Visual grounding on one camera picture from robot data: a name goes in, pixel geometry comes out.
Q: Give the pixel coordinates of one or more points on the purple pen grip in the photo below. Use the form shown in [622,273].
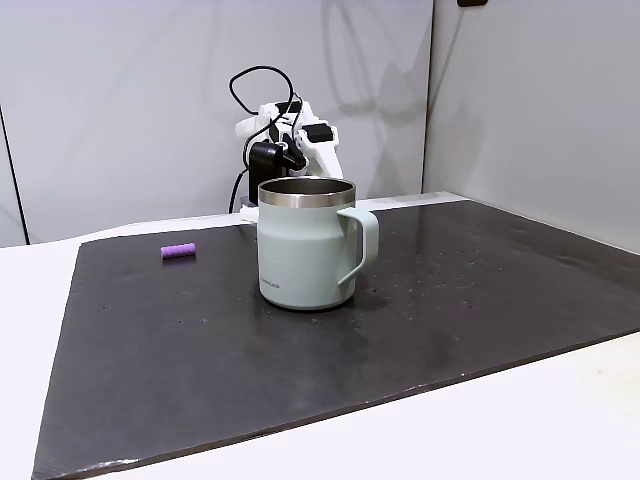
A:
[178,250]

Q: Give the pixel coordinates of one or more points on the pale green steel mug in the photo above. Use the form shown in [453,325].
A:
[300,250]

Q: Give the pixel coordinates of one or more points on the black table mat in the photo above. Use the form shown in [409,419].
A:
[200,375]

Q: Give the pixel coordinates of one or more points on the black camera box with mount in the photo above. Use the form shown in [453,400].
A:
[262,160]

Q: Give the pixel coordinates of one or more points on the black object on wall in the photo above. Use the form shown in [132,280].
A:
[472,2]

